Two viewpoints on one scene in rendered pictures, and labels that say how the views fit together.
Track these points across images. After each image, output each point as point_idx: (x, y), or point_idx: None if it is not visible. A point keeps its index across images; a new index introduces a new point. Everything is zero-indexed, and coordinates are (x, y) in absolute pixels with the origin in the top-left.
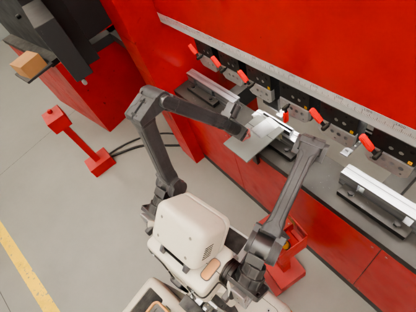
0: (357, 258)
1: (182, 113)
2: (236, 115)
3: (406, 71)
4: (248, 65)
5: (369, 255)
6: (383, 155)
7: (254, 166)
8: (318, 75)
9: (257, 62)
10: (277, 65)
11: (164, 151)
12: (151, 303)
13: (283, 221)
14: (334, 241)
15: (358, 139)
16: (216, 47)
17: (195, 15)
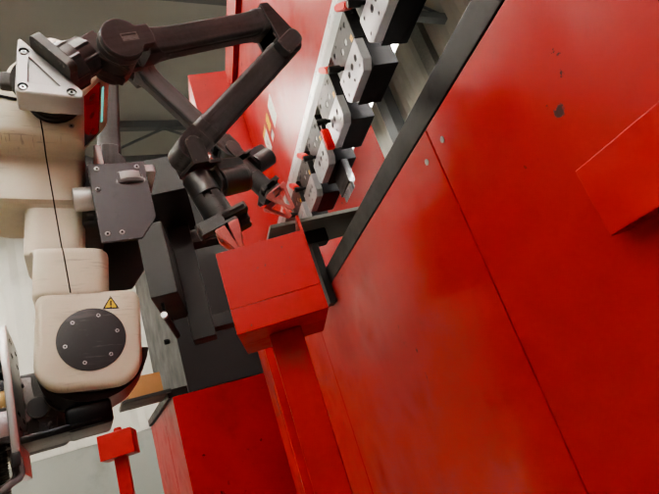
0: (483, 315)
1: (158, 88)
2: (261, 157)
3: None
4: (307, 139)
5: (456, 219)
6: (368, 3)
7: (345, 347)
8: (317, 28)
9: (307, 118)
10: (310, 86)
11: (113, 106)
12: None
13: (160, 26)
14: (453, 350)
15: (380, 58)
16: (296, 172)
17: (282, 157)
